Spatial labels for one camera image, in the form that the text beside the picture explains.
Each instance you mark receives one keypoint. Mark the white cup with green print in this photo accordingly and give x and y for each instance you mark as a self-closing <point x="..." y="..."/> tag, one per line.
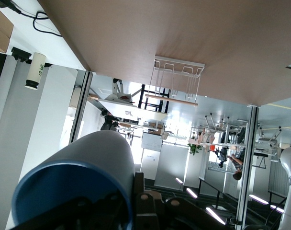
<point x="36" y="69"/>

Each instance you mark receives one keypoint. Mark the aluminium frame post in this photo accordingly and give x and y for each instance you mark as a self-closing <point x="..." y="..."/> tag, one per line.
<point x="82" y="100"/>
<point x="248" y="155"/>

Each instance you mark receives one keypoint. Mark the blue cup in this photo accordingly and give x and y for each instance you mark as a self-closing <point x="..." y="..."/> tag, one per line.
<point x="100" y="153"/>

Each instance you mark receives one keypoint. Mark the brown table cover mat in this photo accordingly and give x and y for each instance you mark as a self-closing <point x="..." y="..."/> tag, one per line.
<point x="160" y="28"/>

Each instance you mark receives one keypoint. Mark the white board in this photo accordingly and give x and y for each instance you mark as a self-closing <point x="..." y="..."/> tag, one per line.
<point x="151" y="141"/>

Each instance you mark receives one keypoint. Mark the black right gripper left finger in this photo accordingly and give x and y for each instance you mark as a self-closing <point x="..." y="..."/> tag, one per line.
<point x="83" y="212"/>

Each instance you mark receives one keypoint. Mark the black bracket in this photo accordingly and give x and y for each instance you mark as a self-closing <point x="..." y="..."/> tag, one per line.
<point x="20" y="54"/>

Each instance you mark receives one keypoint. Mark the white desk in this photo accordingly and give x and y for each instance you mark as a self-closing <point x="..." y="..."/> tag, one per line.
<point x="140" y="109"/>

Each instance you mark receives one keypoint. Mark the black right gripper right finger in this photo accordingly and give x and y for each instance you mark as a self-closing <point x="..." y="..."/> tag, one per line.
<point x="145" y="210"/>

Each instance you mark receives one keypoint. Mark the person in striped shirt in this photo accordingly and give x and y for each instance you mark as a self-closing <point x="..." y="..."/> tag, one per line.
<point x="237" y="164"/>

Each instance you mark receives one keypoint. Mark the green potted plant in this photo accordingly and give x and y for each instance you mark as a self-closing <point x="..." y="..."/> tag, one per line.
<point x="194" y="149"/>

